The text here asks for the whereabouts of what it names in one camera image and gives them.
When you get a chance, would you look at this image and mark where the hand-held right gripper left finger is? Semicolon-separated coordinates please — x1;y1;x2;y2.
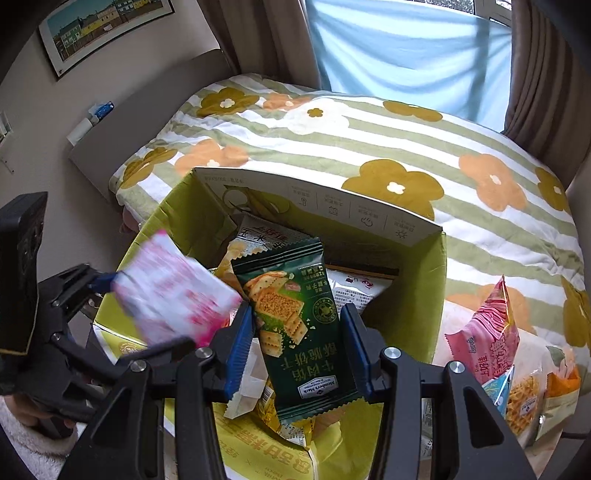
58;302;254;480

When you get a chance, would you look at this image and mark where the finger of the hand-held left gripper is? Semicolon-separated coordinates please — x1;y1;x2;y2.
48;330;197;402
39;264;118;333

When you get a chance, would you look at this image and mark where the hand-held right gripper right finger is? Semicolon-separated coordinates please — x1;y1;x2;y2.
341;304;536;480

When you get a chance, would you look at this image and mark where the white yellow black-print packet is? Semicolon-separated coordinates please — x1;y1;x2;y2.
225;337;269;418

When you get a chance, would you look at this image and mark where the yellow-green cardboard box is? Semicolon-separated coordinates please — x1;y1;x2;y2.
92;167;448;480

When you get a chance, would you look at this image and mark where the golden yellow snack packet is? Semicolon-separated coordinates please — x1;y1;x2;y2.
256;385;319;450

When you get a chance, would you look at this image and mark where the dark green cracker packet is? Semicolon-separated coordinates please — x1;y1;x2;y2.
230;237;370;425

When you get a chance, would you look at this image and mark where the pale pink white packet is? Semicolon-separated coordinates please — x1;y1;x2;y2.
112;229;243;349

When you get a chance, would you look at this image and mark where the yellow corn snack packet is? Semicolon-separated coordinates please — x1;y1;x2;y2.
215;213;319;296

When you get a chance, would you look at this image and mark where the person's left forearm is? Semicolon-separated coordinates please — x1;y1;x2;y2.
0;397;70;467

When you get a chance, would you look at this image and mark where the deep pink snack packet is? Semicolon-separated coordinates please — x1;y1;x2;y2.
445;276;521;384

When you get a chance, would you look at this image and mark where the light blue snack packet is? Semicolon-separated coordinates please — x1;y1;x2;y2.
480;367;515;408

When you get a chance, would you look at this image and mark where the small white box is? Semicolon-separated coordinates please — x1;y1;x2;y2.
67;117;100;147

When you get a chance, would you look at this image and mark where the blue and white tube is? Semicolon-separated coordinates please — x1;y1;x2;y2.
88;100;115;123

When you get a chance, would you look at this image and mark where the clear waffle packet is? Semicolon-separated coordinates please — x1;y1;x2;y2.
503;374;548;437

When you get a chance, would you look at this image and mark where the grey bed headboard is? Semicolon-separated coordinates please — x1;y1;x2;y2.
68;48;241;204

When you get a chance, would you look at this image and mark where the orange and cream bread packet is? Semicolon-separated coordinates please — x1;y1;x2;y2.
536;346;581;430

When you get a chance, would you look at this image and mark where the floral striped blanket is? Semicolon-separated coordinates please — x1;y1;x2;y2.
108;74;591;365

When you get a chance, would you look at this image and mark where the framed picture of houses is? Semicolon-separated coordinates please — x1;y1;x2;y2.
38;0;175;81

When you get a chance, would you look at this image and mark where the brown curtain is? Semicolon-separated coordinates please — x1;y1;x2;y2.
196;0;324;90
503;0;591;171

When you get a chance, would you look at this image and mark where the light blue cloth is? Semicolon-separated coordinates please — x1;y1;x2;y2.
302;0;513;132

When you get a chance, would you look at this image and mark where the window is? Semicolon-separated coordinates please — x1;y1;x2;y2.
450;0;513;26

